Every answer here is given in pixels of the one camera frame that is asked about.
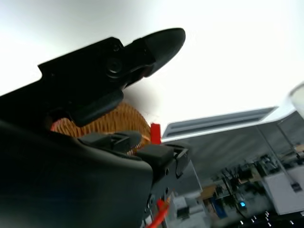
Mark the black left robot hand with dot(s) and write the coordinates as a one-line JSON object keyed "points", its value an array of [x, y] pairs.
{"points": [[59, 178]]}

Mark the brown wicker basket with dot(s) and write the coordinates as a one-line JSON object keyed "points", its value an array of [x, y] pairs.
{"points": [[126, 121]]}

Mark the white box with black connector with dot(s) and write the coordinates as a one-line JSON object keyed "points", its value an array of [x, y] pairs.
{"points": [[285, 194]]}

